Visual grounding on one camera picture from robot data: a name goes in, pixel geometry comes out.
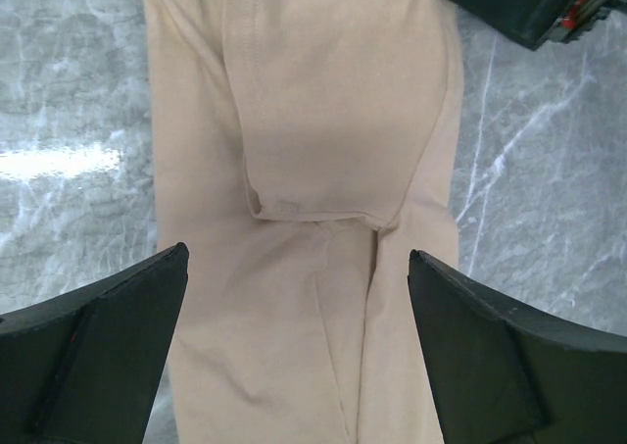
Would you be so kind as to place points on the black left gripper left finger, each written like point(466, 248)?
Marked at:
point(85, 366)

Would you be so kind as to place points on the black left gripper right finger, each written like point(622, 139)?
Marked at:
point(502, 371)

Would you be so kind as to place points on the beige t shirt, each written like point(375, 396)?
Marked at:
point(302, 150)

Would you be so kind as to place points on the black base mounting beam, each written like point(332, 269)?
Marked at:
point(531, 23)

